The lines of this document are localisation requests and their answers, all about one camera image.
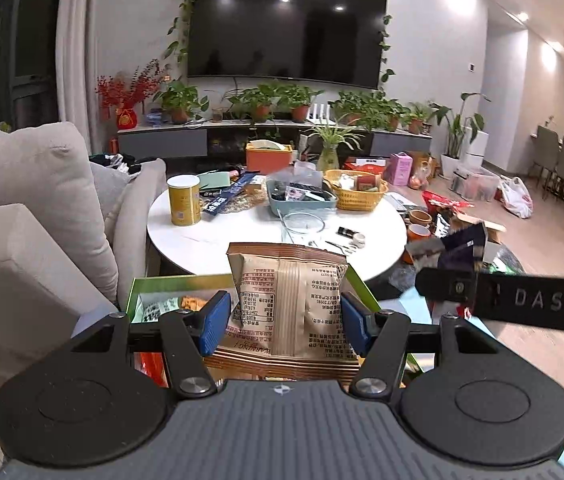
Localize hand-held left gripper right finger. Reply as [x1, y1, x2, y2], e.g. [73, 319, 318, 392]
[339, 291, 501, 402]

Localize white red plastic bag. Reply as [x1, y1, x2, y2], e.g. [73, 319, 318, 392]
[498, 176, 534, 219]

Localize cardboard box with blue print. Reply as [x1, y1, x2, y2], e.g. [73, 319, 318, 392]
[434, 212, 508, 273]

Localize blue grey plastic tray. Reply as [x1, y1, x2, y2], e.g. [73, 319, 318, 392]
[266, 170, 339, 217]

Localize brown kraft snack packet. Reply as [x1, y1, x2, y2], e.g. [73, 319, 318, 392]
[207, 242, 363, 386]

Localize trailing green vine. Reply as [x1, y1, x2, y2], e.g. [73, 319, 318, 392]
[376, 0, 395, 92]
[164, 0, 213, 80]

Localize light blue printed table mat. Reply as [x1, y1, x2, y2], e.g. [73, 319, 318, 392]
[69, 297, 564, 480]

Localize white air purifier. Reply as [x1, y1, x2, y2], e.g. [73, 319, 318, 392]
[463, 131, 490, 170]

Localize grey throw pillow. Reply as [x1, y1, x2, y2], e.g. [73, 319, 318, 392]
[89, 160, 135, 221]

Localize red tan snack bag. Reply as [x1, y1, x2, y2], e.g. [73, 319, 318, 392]
[134, 351, 170, 388]

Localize red berry branches in vase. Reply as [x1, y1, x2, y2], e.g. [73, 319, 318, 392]
[96, 59, 163, 131]

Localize yellow canister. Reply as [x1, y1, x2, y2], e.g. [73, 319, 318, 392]
[167, 175, 203, 227]

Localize orange box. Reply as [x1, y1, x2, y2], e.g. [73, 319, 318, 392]
[245, 141, 294, 175]

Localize dark marble round table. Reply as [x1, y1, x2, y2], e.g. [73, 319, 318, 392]
[372, 240, 525, 302]

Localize clear storage bin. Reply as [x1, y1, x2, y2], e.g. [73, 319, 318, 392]
[449, 167, 502, 202]

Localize yellow woven basket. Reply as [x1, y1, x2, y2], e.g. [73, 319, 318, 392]
[323, 169, 389, 212]

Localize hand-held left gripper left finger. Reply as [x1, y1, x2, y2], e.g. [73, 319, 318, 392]
[64, 290, 233, 401]

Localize orange mug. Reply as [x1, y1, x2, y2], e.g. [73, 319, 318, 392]
[406, 224, 433, 253]

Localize pink box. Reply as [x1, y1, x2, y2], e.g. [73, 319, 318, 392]
[388, 152, 415, 188]

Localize tall broad leaf plant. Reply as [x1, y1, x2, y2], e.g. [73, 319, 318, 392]
[429, 92, 490, 179]

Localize mint green chip bag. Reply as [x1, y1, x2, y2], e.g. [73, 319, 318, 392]
[134, 294, 210, 323]

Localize dark blue printed packet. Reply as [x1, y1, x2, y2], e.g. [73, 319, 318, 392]
[202, 172, 267, 218]

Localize mint green pouch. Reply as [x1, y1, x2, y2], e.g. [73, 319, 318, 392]
[197, 170, 233, 191]

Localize white round table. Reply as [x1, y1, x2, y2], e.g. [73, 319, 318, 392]
[147, 175, 407, 283]

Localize black wall television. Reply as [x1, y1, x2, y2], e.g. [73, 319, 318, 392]
[187, 0, 389, 90]

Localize pale curtain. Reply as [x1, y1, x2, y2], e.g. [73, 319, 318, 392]
[56, 0, 95, 131]

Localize row of green potted plants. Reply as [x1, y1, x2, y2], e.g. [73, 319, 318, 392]
[154, 80, 435, 135]

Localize green cardboard box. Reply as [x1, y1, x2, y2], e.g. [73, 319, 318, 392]
[122, 265, 433, 387]

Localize red black snack bag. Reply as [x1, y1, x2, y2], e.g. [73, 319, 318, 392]
[421, 190, 470, 238]

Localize spider plant in glass vase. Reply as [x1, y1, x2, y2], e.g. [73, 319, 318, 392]
[307, 120, 363, 172]

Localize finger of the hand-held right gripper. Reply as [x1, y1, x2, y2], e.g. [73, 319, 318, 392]
[414, 266, 480, 306]

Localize light grey sofa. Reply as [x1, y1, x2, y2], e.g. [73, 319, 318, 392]
[0, 121, 167, 376]

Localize grey television cabinet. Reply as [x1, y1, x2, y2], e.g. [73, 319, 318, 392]
[116, 120, 433, 161]

